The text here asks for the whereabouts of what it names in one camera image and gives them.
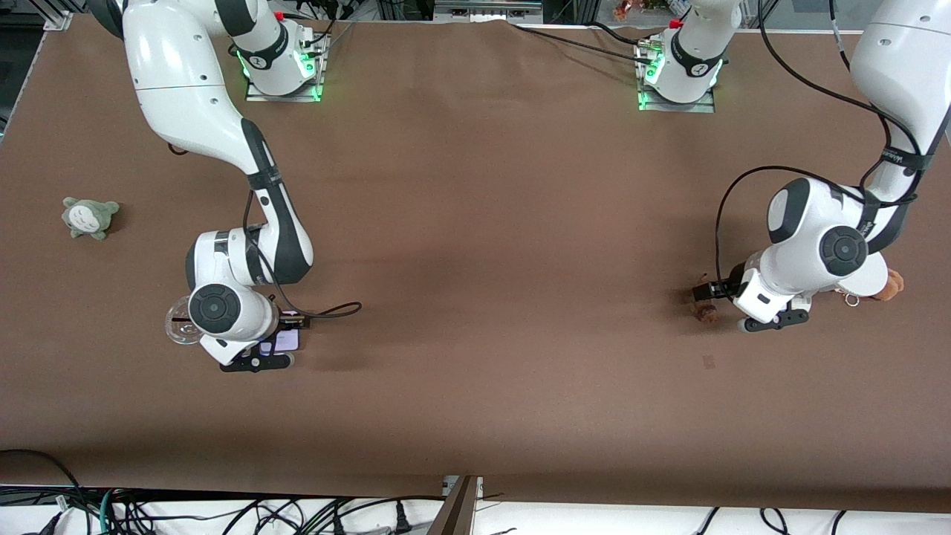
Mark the brown lion statue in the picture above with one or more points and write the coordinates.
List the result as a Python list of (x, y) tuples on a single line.
[(706, 313)]

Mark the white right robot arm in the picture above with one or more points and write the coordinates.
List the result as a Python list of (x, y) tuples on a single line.
[(186, 96)]

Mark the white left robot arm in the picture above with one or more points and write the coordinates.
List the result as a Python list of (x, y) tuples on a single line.
[(810, 230)]

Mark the clear plastic cup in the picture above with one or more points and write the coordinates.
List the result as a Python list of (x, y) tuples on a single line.
[(177, 331)]

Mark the white round desk lamp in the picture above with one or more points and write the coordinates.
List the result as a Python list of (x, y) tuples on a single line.
[(873, 279)]

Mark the grey Totoro plush toy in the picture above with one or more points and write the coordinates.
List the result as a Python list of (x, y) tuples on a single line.
[(89, 217)]

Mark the brown table cover sheet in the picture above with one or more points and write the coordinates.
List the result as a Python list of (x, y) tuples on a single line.
[(475, 416)]

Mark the black power plug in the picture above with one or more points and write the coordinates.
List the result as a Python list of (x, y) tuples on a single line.
[(403, 520)]

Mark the aluminium profile beam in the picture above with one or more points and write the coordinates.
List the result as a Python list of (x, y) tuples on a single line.
[(461, 513)]

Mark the orange toy figure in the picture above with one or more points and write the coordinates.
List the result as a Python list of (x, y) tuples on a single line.
[(622, 10)]

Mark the grey equipment box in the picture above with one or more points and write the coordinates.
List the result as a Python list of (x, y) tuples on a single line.
[(487, 9)]

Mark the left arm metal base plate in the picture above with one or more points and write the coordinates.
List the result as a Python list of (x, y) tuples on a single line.
[(698, 108)]

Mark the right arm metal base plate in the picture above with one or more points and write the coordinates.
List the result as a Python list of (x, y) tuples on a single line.
[(318, 67)]

